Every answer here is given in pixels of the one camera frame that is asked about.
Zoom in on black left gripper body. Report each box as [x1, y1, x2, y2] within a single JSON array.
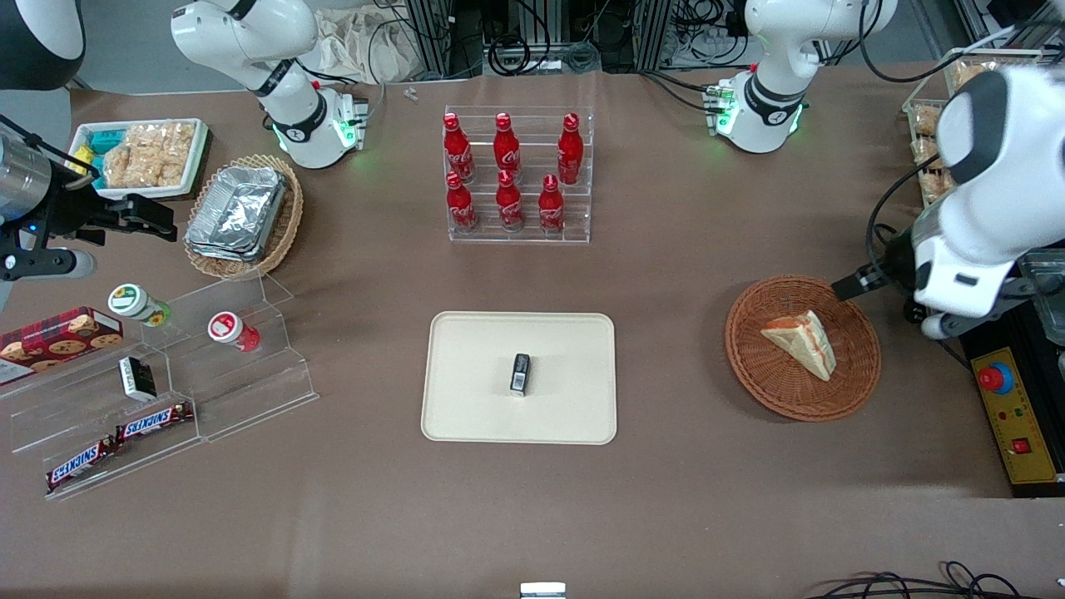
[[867, 225, 919, 294]]

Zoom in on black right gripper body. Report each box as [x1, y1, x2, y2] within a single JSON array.
[[33, 179, 127, 247]]

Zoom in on triangle sandwich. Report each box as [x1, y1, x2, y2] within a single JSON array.
[[760, 309, 836, 383]]

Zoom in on white rectangular snack tray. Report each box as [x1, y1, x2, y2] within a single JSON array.
[[67, 118, 211, 201]]

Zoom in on round brown wicker basket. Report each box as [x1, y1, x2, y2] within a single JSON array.
[[724, 275, 882, 423]]

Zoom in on oval tan wicker basket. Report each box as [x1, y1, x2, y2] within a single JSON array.
[[182, 154, 305, 280]]

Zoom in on cream plastic tray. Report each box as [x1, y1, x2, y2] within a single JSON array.
[[420, 311, 618, 446]]

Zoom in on bag of rice crackers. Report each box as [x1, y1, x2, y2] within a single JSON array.
[[101, 121, 197, 190]]

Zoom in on green lidded cup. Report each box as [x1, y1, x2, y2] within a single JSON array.
[[107, 284, 172, 328]]

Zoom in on blue snack packet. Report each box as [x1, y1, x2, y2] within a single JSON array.
[[83, 125, 127, 156]]

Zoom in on stacked aluminium foil trays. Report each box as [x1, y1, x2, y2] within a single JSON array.
[[184, 165, 290, 264]]

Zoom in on red lidded cup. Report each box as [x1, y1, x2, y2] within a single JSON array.
[[206, 311, 262, 354]]

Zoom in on red cookie box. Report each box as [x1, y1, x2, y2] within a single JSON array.
[[0, 306, 125, 385]]

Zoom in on small black and white carton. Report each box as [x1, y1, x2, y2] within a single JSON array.
[[117, 356, 158, 403]]

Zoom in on clear acrylic step shelf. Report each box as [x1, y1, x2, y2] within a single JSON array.
[[0, 275, 320, 502]]

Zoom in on Snickers chocolate bar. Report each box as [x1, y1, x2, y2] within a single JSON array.
[[45, 436, 121, 494], [113, 402, 196, 443]]

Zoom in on yellow control box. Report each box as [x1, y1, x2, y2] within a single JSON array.
[[957, 329, 1065, 500]]

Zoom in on white cloth bag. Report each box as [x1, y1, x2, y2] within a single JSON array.
[[311, 7, 422, 85]]

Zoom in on red cola bottle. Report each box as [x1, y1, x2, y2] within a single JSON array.
[[445, 171, 479, 235], [493, 112, 523, 185], [443, 112, 476, 185], [537, 174, 567, 235], [496, 170, 526, 233], [557, 113, 585, 186]]

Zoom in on clear acrylic bottle rack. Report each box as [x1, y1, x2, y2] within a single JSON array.
[[443, 106, 597, 245]]

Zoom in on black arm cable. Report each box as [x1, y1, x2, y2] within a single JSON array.
[[864, 153, 943, 280]]

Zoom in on black floor cables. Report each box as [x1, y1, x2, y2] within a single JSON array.
[[800, 561, 1065, 599]]

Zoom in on coiled black cable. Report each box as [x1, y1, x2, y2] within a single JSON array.
[[486, 33, 533, 77]]

